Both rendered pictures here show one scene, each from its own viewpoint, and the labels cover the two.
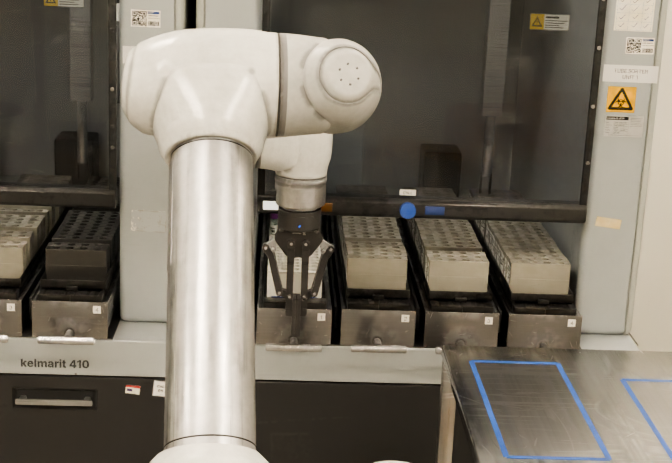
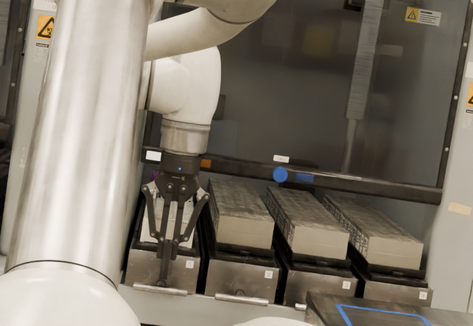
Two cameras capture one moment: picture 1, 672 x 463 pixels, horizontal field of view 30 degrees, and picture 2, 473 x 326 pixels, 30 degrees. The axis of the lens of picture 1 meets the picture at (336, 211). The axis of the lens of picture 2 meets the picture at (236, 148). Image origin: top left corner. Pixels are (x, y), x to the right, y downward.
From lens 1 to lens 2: 0.63 m
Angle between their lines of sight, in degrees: 10
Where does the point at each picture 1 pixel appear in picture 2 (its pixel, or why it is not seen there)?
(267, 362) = (133, 304)
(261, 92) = not seen: outside the picture
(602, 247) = (452, 231)
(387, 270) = (255, 231)
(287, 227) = (167, 169)
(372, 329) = (236, 281)
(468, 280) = (329, 248)
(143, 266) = not seen: hidden behind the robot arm
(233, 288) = (112, 111)
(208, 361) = (72, 179)
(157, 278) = not seen: hidden behind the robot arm
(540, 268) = (395, 244)
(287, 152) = (177, 93)
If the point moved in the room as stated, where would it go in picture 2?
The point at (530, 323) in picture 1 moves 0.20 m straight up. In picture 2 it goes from (384, 291) to (402, 190)
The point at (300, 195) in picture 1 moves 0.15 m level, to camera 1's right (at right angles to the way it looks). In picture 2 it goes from (184, 138) to (266, 151)
